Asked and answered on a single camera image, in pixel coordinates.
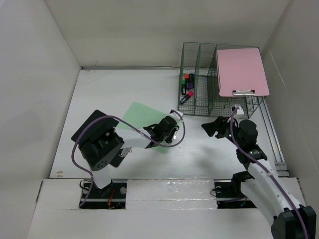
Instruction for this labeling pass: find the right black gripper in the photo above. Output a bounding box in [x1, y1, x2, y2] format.
[200, 115, 243, 148]

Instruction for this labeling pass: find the green clipboard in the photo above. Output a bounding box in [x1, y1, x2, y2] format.
[119, 101, 175, 155]

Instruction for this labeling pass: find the green highlighter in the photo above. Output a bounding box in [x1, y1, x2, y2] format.
[181, 79, 186, 96]

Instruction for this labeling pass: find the purple highlighter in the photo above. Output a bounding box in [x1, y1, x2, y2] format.
[188, 81, 194, 90]

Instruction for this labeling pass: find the pink clipboard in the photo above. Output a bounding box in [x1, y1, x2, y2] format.
[216, 48, 270, 97]

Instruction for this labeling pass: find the blue highlighter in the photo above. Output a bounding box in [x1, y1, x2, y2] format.
[189, 73, 195, 82]

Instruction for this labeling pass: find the orange highlighter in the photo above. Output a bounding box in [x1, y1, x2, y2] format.
[184, 74, 190, 83]

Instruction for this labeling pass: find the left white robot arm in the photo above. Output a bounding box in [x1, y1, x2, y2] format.
[71, 111, 183, 198]

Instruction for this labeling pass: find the black mat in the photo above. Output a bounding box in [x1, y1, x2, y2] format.
[71, 110, 132, 168]

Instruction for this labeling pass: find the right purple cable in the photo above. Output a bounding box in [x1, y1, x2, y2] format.
[219, 107, 309, 239]

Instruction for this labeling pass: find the purple cable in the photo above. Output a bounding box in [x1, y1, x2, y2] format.
[219, 107, 309, 239]
[71, 112, 186, 209]

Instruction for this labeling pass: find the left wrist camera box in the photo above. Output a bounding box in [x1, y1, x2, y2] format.
[169, 110, 183, 124]

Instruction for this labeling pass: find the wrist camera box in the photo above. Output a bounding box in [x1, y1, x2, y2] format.
[231, 105, 245, 116]
[169, 110, 183, 124]

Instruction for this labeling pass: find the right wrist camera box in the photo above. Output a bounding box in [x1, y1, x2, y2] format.
[231, 105, 245, 116]

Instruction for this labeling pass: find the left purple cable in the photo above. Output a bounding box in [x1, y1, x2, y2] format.
[71, 112, 186, 209]

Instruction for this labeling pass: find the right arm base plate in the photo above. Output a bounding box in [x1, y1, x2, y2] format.
[211, 180, 256, 209]

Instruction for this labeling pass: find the green wire mesh organizer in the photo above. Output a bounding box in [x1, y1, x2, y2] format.
[178, 42, 266, 119]

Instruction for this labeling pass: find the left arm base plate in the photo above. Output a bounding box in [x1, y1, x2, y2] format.
[79, 180, 127, 210]

